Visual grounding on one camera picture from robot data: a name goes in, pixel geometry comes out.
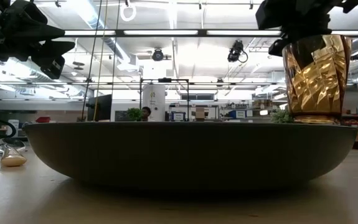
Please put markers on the amber faceted glass cup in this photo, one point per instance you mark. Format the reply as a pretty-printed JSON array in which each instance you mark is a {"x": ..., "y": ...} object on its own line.
[{"x": 322, "y": 90}]

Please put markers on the round black ceiling camera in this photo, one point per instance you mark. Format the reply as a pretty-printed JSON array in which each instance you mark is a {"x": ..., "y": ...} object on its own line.
[{"x": 157, "y": 55}]

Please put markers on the black overhead frame beam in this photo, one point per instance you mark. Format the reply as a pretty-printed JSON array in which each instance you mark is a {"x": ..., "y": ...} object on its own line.
[{"x": 202, "y": 33}]

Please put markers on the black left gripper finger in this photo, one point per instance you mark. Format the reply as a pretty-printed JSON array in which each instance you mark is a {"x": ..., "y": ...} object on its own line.
[
  {"x": 41, "y": 32},
  {"x": 52, "y": 57}
]

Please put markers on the white cylindrical column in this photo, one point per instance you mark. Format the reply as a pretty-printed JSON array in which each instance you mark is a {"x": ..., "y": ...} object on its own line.
[{"x": 153, "y": 102}]

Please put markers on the red box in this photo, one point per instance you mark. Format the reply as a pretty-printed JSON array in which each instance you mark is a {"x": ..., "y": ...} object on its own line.
[{"x": 43, "y": 119}]

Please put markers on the blue and white sign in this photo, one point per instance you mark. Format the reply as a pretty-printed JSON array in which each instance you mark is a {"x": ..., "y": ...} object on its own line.
[
  {"x": 238, "y": 114},
  {"x": 178, "y": 116}
]

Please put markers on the large dark round plate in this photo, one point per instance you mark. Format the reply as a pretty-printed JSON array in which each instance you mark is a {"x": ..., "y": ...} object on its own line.
[{"x": 191, "y": 152}]

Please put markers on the green potted plant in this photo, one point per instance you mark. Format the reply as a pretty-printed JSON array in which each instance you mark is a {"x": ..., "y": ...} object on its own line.
[
  {"x": 280, "y": 116},
  {"x": 134, "y": 114}
]

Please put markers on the person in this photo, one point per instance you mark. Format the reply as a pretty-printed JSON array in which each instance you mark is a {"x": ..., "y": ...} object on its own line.
[{"x": 146, "y": 113}]

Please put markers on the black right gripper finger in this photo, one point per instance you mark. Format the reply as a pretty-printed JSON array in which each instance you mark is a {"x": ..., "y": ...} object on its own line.
[
  {"x": 279, "y": 47},
  {"x": 306, "y": 54}
]

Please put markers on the black computer monitor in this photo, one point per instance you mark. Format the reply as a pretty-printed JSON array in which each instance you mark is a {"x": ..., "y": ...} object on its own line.
[{"x": 101, "y": 108}]

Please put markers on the white container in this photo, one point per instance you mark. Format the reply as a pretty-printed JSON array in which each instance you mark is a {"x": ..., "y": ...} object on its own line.
[{"x": 13, "y": 127}]

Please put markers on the brown cardboard box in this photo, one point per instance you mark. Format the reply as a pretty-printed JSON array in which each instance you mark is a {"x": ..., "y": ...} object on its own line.
[{"x": 200, "y": 114}]

